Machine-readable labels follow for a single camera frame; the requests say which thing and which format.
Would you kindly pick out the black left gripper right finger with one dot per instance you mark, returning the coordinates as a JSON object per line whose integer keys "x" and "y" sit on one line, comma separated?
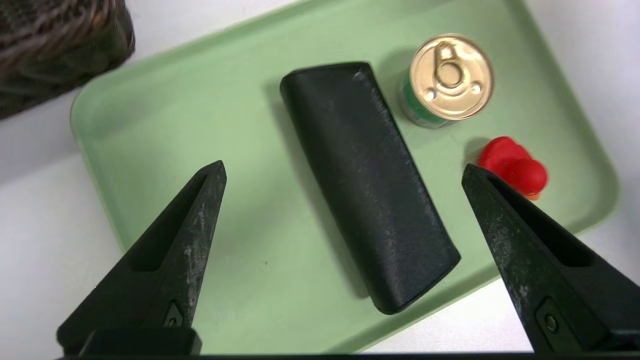
{"x": 550, "y": 270}

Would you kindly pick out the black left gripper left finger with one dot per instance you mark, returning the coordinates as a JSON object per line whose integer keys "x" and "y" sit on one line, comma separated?
{"x": 165, "y": 260}

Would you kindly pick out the red toy tomato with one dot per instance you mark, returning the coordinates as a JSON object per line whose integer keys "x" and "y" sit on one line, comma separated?
{"x": 515, "y": 167}

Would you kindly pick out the black soft case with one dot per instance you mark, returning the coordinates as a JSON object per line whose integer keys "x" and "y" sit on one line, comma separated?
{"x": 370, "y": 190}

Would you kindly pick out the dark brown wicker basket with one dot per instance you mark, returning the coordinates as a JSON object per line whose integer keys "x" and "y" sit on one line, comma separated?
{"x": 55, "y": 55}

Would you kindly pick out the light green plastic tray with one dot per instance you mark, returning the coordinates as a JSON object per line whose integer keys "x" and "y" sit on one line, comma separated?
{"x": 225, "y": 125}

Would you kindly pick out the small tin can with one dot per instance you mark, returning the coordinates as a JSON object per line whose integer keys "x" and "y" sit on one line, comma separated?
{"x": 450, "y": 75}

